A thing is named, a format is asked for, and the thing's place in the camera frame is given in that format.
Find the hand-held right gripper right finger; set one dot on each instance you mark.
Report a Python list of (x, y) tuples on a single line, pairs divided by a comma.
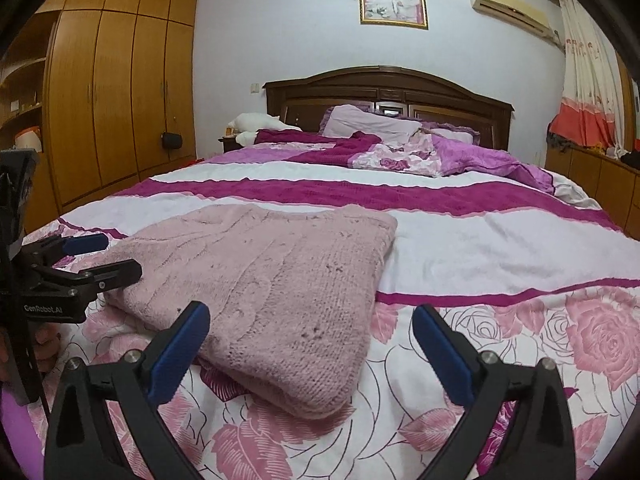
[(445, 355)]

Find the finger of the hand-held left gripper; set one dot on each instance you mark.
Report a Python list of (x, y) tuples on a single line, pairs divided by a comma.
[(85, 244), (117, 274)]

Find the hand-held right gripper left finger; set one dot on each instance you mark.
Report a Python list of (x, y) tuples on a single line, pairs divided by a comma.
[(180, 350)]

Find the pink knitted sweater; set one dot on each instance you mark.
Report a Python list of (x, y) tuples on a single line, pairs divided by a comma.
[(280, 285)]

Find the pile of clothes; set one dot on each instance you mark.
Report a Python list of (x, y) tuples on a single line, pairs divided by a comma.
[(622, 156)]

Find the person's left hand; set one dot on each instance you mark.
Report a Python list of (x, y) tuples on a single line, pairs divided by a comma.
[(47, 347)]

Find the pink white floral bedspread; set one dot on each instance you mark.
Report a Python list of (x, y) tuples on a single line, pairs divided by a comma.
[(475, 250)]

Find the small black bag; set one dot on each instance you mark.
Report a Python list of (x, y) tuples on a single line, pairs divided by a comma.
[(171, 140)]

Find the red box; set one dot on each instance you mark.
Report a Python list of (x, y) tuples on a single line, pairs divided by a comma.
[(194, 161)]

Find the wooden wardrobe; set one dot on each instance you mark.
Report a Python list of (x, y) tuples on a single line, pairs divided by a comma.
[(115, 100)]

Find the wooden open corner shelf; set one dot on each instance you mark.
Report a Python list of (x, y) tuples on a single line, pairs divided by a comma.
[(25, 95)]

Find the dark wooden nightstand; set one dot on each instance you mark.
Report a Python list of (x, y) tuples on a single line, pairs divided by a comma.
[(232, 144)]

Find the purple floral quilt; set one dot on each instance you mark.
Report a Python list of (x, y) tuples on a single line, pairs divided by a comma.
[(470, 160)]

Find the white plush toy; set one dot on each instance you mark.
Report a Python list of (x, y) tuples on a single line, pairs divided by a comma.
[(255, 122)]

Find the small lilac frilled pillow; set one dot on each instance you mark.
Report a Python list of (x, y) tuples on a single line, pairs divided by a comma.
[(452, 135)]

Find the low wooden cabinet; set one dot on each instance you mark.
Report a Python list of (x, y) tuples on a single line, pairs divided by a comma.
[(590, 185)]

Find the large lilac pillow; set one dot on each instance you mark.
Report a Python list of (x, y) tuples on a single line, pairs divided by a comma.
[(367, 122)]

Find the dark wooden headboard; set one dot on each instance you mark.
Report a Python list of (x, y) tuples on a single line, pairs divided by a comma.
[(400, 85)]

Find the white and orange curtain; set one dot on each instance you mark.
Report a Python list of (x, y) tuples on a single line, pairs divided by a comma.
[(590, 85)]

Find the white wall air conditioner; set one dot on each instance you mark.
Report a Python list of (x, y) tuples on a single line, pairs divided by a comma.
[(515, 10)]

